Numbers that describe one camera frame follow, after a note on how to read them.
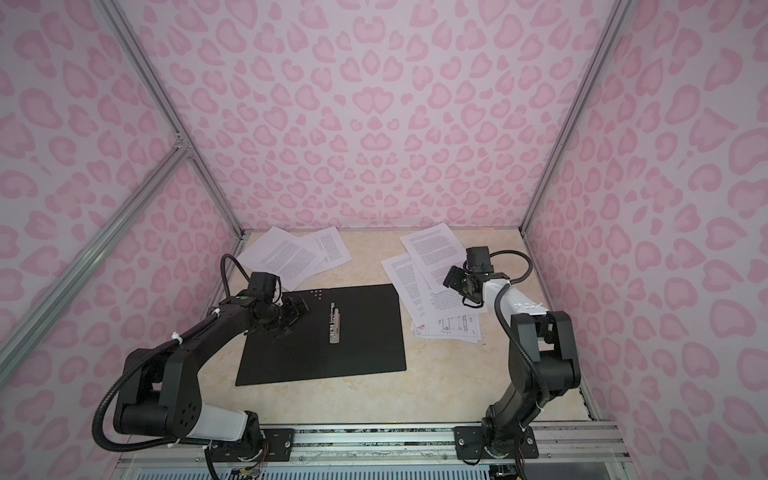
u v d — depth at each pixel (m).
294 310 0.80
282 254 1.14
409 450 0.73
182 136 0.90
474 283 0.70
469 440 0.74
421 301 1.00
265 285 0.73
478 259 0.75
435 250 1.14
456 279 0.86
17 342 0.50
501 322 0.48
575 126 0.88
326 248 1.15
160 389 0.43
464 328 0.93
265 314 0.75
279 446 0.74
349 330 0.93
